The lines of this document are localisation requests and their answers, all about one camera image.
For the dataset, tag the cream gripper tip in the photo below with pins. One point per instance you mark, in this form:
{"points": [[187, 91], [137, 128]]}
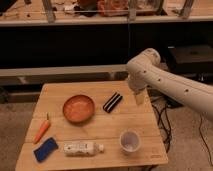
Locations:
{"points": [[140, 97]]}

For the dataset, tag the orange ceramic bowl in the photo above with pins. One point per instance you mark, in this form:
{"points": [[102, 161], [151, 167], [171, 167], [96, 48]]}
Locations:
{"points": [[78, 108]]}

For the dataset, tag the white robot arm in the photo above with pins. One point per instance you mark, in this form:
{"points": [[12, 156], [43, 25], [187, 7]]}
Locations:
{"points": [[143, 70]]}

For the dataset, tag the black white striped block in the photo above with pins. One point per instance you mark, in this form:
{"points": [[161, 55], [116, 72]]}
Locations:
{"points": [[112, 102]]}

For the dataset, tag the white paper cup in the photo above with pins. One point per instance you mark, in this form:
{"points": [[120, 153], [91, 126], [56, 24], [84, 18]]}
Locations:
{"points": [[129, 142]]}

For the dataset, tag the black box on shelf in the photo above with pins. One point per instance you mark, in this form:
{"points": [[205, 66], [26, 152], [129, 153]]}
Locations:
{"points": [[190, 59]]}

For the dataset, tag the wooden table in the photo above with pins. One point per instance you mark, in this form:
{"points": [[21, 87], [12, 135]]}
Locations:
{"points": [[104, 128]]}

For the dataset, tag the white plastic bottle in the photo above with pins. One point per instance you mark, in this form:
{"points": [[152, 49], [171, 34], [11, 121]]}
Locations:
{"points": [[82, 148]]}

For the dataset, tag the orange clutter on shelf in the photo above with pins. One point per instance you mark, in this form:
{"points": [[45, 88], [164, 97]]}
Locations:
{"points": [[116, 7]]}

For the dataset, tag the orange carrot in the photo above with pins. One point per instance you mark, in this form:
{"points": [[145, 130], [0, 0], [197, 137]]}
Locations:
{"points": [[43, 128]]}

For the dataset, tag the blue sponge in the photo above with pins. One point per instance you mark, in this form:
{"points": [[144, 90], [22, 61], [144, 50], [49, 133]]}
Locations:
{"points": [[42, 152]]}

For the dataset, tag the metal shelf rack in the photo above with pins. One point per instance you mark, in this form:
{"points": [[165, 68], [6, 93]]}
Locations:
{"points": [[32, 46]]}

